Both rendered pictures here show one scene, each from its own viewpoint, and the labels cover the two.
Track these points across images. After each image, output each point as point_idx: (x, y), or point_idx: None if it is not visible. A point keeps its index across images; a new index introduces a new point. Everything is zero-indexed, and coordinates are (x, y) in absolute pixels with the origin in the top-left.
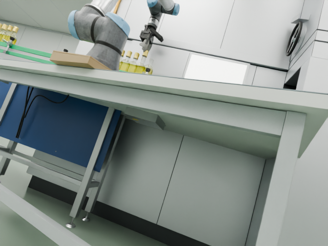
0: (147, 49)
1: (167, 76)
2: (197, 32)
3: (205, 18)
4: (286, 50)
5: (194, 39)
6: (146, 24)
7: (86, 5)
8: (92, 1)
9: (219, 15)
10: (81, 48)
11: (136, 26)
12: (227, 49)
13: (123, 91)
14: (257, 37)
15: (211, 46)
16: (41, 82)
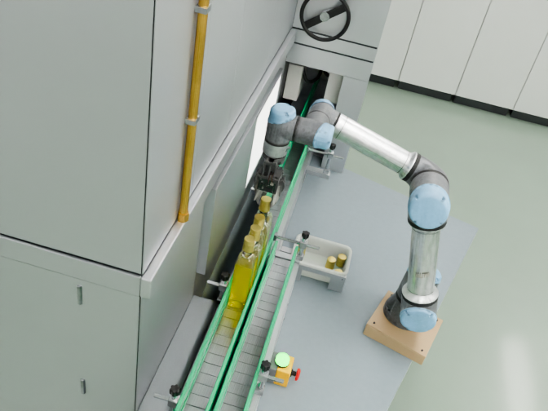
0: (262, 192)
1: (454, 276)
2: (256, 66)
3: (264, 25)
4: (302, 17)
5: (253, 83)
6: (276, 161)
7: (437, 298)
8: (433, 286)
9: (273, 4)
10: (146, 329)
11: (208, 151)
12: (269, 63)
13: None
14: (286, 11)
15: (262, 74)
16: None
